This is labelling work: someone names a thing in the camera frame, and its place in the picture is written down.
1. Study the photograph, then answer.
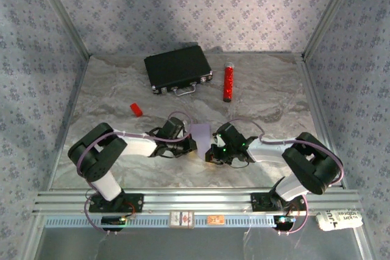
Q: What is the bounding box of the aluminium side frame bar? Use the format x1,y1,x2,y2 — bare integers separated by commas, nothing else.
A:
300,54,377,260
23,54,91,260

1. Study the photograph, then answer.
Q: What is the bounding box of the white printed paper roll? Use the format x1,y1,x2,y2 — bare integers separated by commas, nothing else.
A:
315,209,365,232

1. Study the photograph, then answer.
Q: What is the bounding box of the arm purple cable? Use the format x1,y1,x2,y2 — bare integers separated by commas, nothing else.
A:
224,118,345,236
73,111,196,236

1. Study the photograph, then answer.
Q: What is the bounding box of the slotted grey cable duct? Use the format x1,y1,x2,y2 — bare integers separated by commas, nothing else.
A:
44,214,277,229

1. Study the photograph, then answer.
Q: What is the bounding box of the right controller board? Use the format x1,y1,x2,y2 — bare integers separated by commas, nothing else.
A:
273,214,296,231

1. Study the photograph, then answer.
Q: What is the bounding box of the controller board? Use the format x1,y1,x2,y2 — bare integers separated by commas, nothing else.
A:
101,216,127,232
273,214,296,231

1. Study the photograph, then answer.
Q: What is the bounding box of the red glitter tube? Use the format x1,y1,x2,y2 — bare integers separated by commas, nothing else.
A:
223,61,235,104

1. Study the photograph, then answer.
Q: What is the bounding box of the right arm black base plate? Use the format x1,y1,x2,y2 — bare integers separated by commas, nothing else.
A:
251,192,307,212

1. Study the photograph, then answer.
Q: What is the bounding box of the aluminium frame post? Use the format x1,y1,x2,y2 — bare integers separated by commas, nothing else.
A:
301,0,363,61
32,0,92,60

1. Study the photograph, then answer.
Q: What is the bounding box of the black briefcase with metal handle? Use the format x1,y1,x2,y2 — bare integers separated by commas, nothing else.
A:
143,44,214,97

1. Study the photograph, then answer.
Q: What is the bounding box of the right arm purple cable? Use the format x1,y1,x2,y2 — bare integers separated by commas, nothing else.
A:
224,118,345,236

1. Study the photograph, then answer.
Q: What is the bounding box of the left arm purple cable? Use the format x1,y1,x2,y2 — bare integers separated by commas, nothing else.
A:
73,111,196,236

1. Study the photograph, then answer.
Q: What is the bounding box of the white printed label card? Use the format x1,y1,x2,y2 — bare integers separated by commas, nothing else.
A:
169,210,196,230

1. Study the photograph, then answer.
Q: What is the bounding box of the small red block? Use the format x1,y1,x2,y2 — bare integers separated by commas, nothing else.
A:
130,102,144,118

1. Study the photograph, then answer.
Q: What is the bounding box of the aluminium mounting rail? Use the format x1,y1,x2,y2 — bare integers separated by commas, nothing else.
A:
33,189,362,216

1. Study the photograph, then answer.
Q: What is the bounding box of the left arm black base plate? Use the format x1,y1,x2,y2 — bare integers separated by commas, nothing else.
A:
88,192,144,214

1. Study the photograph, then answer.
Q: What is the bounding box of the left controller board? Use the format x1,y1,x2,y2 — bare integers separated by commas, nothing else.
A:
101,216,127,232

